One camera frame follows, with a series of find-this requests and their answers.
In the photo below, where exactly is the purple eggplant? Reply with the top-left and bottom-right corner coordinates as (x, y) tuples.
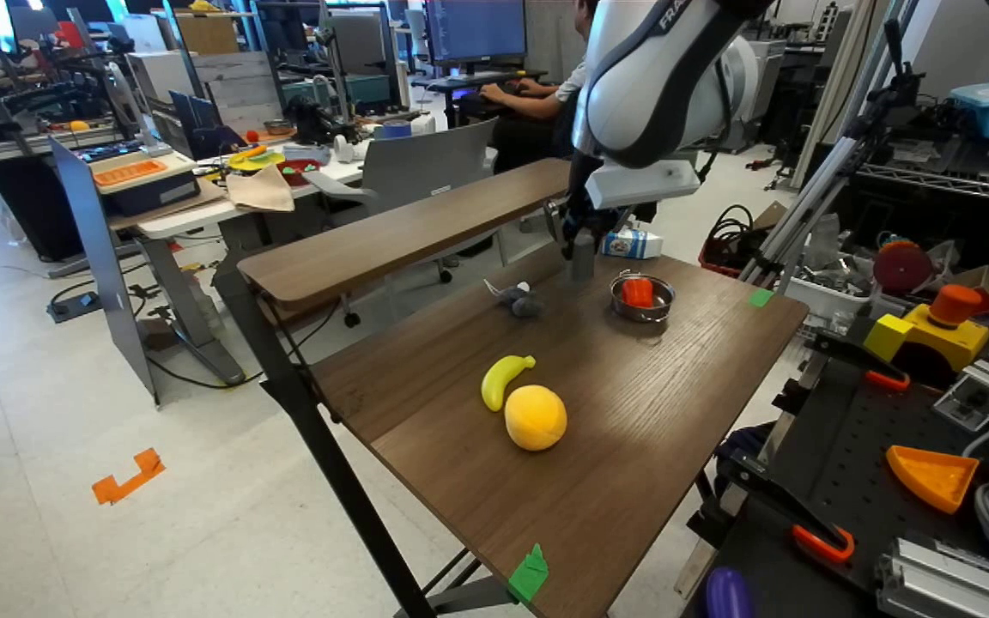
(697, 564), (762, 618)

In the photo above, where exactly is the red black bag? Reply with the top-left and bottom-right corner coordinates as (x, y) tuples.
(697, 200), (762, 280)

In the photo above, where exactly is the red tomato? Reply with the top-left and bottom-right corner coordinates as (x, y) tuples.
(613, 266), (661, 315)

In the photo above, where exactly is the grey office chair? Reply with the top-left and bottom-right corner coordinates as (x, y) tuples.
(358, 118), (501, 217)

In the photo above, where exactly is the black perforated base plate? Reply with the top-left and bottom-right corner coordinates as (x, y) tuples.
(681, 338), (989, 618)

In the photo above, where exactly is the yellow lemon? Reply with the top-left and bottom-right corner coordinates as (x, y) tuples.
(501, 380), (574, 457)

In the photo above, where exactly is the red disc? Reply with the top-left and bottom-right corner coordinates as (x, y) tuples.
(870, 233), (936, 302)

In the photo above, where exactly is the yellow block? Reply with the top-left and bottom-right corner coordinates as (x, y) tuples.
(860, 310), (919, 366)

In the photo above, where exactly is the computer monitor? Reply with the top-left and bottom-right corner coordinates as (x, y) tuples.
(423, 0), (527, 72)

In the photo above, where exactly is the black orange clamp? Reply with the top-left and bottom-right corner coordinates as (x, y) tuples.
(800, 325), (918, 398)
(710, 438), (860, 573)

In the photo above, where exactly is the orange floor marker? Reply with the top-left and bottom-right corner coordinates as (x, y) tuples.
(88, 443), (169, 509)

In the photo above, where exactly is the wooden shelf bench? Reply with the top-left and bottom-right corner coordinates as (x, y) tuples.
(233, 153), (578, 324)

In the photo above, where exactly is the seated person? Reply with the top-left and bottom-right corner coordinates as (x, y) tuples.
(477, 0), (602, 175)

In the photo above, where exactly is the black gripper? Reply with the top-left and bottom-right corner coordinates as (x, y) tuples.
(561, 191), (637, 280)

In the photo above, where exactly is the orange wedge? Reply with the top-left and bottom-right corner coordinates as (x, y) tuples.
(882, 443), (985, 519)

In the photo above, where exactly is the small green tape piece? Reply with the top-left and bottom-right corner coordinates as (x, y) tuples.
(504, 543), (553, 608)

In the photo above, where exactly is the yellow banana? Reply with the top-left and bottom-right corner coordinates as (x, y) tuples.
(477, 350), (542, 416)

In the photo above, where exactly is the long aluminium rail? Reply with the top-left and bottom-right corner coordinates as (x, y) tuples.
(872, 532), (989, 618)

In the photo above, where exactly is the yellow emergency stop box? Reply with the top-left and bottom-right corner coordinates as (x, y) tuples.
(899, 280), (989, 374)

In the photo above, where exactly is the black tripod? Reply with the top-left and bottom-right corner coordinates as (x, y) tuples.
(753, 9), (934, 285)

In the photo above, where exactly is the black table frame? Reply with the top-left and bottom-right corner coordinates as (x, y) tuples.
(208, 255), (523, 618)

